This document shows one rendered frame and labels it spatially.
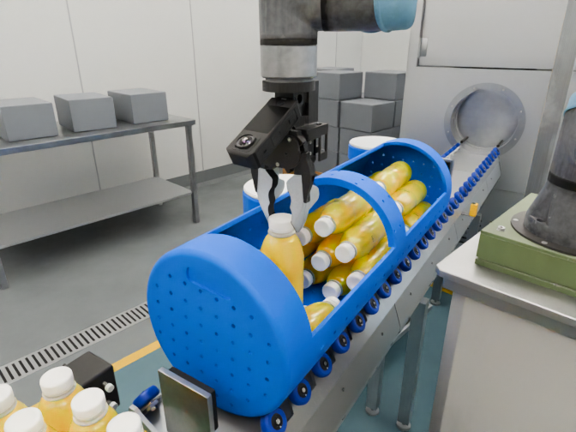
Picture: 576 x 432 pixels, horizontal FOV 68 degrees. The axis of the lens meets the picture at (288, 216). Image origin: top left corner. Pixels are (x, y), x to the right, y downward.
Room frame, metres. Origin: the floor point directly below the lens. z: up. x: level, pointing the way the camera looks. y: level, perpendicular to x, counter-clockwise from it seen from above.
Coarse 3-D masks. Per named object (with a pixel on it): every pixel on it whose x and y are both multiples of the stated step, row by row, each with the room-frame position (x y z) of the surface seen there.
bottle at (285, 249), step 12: (264, 240) 0.58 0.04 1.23; (276, 240) 0.56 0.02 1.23; (288, 240) 0.56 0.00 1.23; (264, 252) 0.56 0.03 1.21; (276, 252) 0.55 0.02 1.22; (288, 252) 0.55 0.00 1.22; (300, 252) 0.57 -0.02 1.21; (276, 264) 0.55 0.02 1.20; (288, 264) 0.55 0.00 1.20; (300, 264) 0.56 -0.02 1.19; (288, 276) 0.55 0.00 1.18; (300, 276) 0.56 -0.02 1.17; (300, 288) 0.56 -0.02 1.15
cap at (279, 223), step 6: (270, 216) 0.58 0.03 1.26; (276, 216) 0.58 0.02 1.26; (282, 216) 0.59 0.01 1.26; (288, 216) 0.59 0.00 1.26; (270, 222) 0.57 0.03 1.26; (276, 222) 0.56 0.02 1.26; (282, 222) 0.56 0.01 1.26; (288, 222) 0.56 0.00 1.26; (270, 228) 0.57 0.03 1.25; (276, 228) 0.56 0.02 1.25; (282, 228) 0.56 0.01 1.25; (288, 228) 0.56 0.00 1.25
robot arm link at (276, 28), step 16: (272, 0) 0.57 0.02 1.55; (288, 0) 0.56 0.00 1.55; (304, 0) 0.56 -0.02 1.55; (320, 0) 0.55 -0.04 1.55; (272, 16) 0.57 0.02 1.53; (288, 16) 0.56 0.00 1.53; (304, 16) 0.56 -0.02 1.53; (320, 16) 0.56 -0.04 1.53; (272, 32) 0.57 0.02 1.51; (288, 32) 0.56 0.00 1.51; (304, 32) 0.57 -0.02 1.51
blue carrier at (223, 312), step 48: (384, 144) 1.23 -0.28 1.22; (336, 192) 1.16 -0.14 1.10; (384, 192) 0.86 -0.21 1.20; (432, 192) 1.19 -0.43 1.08; (192, 240) 0.59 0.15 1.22; (240, 240) 0.56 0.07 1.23; (192, 288) 0.53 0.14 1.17; (240, 288) 0.48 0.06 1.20; (288, 288) 0.51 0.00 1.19; (192, 336) 0.54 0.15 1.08; (240, 336) 0.49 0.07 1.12; (288, 336) 0.46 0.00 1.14; (336, 336) 0.58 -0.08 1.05; (240, 384) 0.49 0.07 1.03; (288, 384) 0.45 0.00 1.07
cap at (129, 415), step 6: (120, 414) 0.38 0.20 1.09; (126, 414) 0.38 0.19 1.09; (132, 414) 0.38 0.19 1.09; (114, 420) 0.37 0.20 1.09; (120, 420) 0.37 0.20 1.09; (126, 420) 0.37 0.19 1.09; (132, 420) 0.37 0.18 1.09; (138, 420) 0.37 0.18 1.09; (108, 426) 0.36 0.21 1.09; (114, 426) 0.36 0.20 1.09; (120, 426) 0.36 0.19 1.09; (126, 426) 0.36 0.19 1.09; (132, 426) 0.36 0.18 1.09; (138, 426) 0.36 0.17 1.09
